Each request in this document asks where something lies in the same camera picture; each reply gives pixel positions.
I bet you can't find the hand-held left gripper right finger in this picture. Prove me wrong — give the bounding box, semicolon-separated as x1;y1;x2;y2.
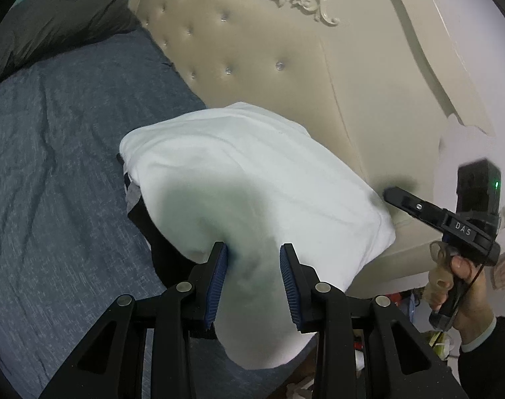
278;243;469;399

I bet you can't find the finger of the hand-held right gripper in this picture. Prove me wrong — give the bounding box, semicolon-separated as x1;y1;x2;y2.
383;187;449;232

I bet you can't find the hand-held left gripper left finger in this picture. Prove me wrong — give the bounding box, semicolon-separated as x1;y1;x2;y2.
39;241;229;399

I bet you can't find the white long-sleeve shirt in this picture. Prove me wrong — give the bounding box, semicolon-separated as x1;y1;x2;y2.
120;102;396;370

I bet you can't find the person's right forearm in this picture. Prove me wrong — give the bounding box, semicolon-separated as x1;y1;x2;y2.
456;315;505;399

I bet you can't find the person's right hand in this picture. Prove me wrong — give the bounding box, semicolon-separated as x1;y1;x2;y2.
427;241;496;346

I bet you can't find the light grey garment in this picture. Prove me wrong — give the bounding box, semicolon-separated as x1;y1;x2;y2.
125;181;144;214

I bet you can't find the cream tufted headboard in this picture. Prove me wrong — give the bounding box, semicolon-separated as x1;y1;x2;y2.
128;0;505;300

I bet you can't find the dark grey rolled duvet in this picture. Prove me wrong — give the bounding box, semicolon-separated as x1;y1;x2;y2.
0;0;142;91

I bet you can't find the black cable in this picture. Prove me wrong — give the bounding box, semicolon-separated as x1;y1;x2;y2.
452;253;488;333

